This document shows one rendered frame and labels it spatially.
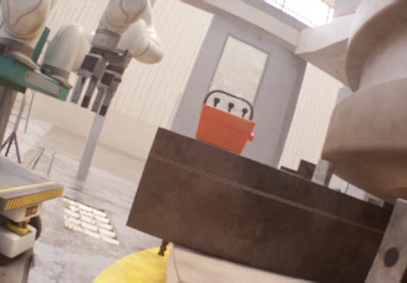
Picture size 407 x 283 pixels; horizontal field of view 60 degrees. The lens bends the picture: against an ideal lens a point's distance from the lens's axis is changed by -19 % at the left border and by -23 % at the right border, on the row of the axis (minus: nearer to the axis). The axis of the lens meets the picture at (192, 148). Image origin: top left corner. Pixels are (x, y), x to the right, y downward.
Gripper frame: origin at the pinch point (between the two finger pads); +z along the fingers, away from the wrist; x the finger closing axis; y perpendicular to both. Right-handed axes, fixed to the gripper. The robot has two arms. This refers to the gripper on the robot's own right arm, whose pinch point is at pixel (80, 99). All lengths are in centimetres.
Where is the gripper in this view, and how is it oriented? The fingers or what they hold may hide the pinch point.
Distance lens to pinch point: 129.9
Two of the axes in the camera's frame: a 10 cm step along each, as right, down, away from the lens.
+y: -9.4, -3.3, 0.1
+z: -3.3, 9.4, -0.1
